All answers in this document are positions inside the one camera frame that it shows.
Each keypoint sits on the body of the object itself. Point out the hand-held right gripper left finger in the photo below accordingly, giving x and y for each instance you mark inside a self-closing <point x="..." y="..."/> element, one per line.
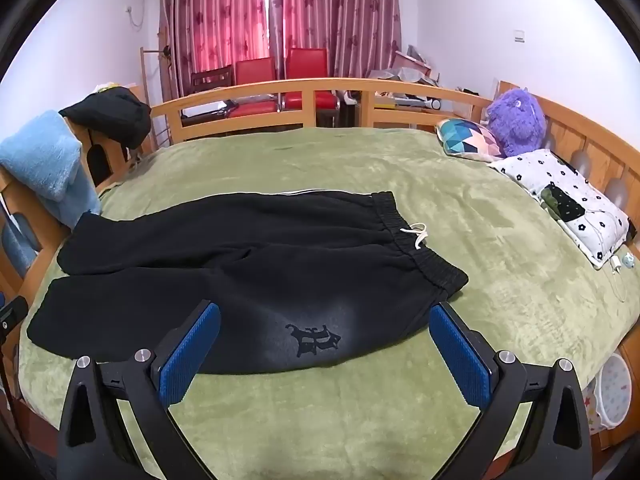
<point x="190" y="355"/>

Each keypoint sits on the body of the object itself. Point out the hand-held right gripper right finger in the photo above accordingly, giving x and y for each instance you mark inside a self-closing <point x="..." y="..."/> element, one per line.
<point x="462" y="360"/>

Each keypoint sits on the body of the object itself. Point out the black pants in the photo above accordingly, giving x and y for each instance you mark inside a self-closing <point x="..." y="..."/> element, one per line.
<point x="225" y="260"/>

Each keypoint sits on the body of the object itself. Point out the green fleece blanket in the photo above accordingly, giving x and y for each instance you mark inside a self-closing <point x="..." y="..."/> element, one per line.
<point x="500" y="260"/>

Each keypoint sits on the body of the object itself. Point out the white plastic basin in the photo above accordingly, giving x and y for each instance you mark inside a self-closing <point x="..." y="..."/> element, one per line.
<point x="612" y="390"/>

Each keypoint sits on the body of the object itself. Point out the light blue fleece towel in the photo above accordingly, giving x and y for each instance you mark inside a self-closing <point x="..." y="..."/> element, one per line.
<point x="40" y="160"/>

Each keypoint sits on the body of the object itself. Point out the dark green cloth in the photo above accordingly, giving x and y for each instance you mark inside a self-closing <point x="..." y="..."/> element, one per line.
<point x="562" y="202"/>

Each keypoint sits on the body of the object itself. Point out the small light blue charger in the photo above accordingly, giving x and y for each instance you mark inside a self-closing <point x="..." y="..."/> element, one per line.
<point x="629" y="260"/>

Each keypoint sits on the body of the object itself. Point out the geometric patterned pillow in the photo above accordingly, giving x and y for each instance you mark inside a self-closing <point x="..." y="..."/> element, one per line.
<point x="470" y="140"/>

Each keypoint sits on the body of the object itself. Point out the black garment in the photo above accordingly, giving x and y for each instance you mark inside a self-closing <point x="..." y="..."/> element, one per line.
<point x="110" y="115"/>

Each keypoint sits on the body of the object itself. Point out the purple plush toy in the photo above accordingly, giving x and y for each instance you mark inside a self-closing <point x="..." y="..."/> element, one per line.
<point x="517" y="120"/>

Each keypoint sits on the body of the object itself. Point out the wooden coat rack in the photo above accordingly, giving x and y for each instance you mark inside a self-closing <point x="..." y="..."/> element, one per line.
<point x="144" y="75"/>

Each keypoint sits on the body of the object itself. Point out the dark wooden chair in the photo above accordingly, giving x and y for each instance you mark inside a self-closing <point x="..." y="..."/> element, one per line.
<point x="212" y="77"/>

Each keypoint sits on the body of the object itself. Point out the red chair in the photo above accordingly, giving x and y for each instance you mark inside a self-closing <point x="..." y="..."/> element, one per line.
<point x="255" y="70"/>
<point x="306" y="62"/>

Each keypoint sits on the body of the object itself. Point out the pile of papers and boxes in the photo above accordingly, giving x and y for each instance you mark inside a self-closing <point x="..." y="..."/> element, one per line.
<point x="410" y="67"/>

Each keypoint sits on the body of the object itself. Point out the red flowered curtain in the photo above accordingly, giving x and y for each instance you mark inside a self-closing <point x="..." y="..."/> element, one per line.
<point x="225" y="10"/>

